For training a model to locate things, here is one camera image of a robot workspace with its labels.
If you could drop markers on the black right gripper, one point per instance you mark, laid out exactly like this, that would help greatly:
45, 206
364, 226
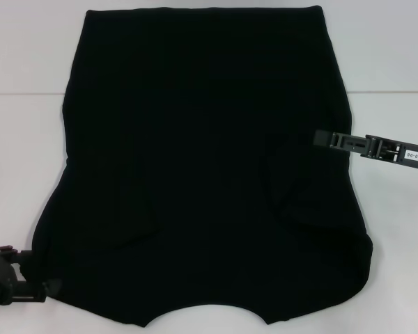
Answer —
407, 156

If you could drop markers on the black t-shirt white print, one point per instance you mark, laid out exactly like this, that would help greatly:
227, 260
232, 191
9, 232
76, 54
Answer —
195, 156

